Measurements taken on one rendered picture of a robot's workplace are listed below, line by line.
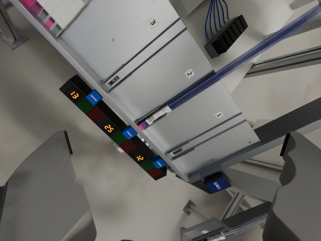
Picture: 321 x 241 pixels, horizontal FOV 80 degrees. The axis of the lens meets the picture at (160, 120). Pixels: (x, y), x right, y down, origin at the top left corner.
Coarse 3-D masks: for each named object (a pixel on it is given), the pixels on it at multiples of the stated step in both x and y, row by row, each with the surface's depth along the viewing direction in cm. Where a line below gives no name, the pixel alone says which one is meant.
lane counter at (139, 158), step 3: (138, 153) 50; (141, 153) 50; (132, 156) 50; (135, 156) 50; (138, 156) 50; (141, 156) 50; (144, 156) 50; (135, 159) 51; (138, 159) 51; (141, 159) 51; (144, 159) 50; (138, 162) 51
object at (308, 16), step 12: (312, 12) 29; (288, 24) 31; (300, 24) 30; (276, 36) 31; (252, 48) 33; (264, 48) 32; (240, 60) 33; (216, 72) 35; (228, 72) 34; (204, 84) 36; (180, 96) 38; (192, 96) 37; (144, 120) 42
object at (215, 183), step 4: (216, 180) 44; (220, 180) 44; (224, 180) 44; (208, 184) 45; (212, 184) 45; (216, 184) 45; (220, 184) 45; (224, 184) 45; (212, 188) 46; (216, 188) 46; (220, 188) 45; (224, 188) 45
